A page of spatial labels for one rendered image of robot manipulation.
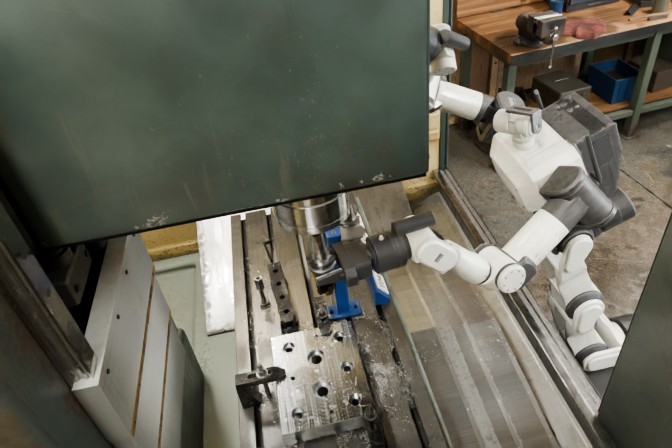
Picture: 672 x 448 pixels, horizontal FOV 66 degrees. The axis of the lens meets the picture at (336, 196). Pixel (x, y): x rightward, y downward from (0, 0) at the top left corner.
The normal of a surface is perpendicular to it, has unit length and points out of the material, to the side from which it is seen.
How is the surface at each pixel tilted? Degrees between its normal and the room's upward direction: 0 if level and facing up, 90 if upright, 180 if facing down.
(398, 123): 90
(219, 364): 0
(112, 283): 0
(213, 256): 25
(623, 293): 0
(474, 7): 90
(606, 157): 90
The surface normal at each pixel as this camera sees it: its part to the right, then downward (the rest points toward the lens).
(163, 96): 0.18, 0.58
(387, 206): -0.01, -0.48
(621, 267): -0.10, -0.79
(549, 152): -0.49, -0.64
